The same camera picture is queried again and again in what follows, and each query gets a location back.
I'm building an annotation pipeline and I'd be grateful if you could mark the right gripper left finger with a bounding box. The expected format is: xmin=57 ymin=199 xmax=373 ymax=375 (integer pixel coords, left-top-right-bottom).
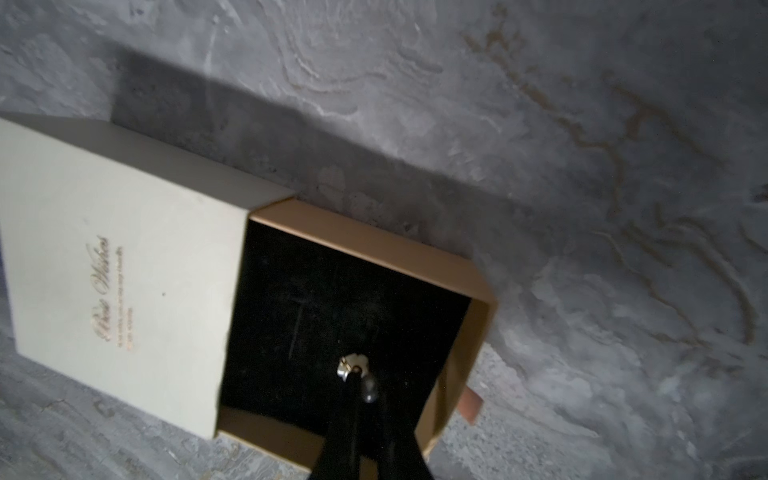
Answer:
xmin=309 ymin=375 xmax=363 ymax=480

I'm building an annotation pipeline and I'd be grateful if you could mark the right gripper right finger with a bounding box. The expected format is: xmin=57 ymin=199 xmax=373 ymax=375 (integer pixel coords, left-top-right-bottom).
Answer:
xmin=377 ymin=383 xmax=434 ymax=480

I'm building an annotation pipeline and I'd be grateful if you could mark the pearl drop earring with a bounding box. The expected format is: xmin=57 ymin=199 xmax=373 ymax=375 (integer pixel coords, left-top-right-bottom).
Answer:
xmin=336 ymin=353 xmax=380 ymax=404

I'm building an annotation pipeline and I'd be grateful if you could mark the cream drawer jewelry box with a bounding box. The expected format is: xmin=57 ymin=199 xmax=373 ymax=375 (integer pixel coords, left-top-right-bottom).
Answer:
xmin=1 ymin=113 xmax=498 ymax=479

